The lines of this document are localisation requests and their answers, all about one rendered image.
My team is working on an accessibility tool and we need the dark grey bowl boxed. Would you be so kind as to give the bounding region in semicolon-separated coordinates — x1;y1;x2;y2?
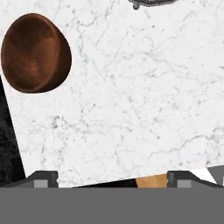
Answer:
127;0;179;11

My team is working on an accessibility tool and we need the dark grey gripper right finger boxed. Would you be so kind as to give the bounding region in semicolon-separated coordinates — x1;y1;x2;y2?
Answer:
166;170;224;189

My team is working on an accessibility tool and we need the grey cabinet front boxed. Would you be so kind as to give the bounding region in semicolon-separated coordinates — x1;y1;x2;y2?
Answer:
206;164;224;186

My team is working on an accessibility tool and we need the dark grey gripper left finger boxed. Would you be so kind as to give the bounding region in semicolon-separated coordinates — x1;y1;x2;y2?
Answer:
3;170;60;189

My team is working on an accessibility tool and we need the brown wooden bowl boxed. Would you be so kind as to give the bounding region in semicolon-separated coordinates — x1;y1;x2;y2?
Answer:
0;12;73;95

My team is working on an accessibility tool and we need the light wooden cabinet front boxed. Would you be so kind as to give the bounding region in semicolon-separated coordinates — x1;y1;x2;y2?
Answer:
135;172;169;189

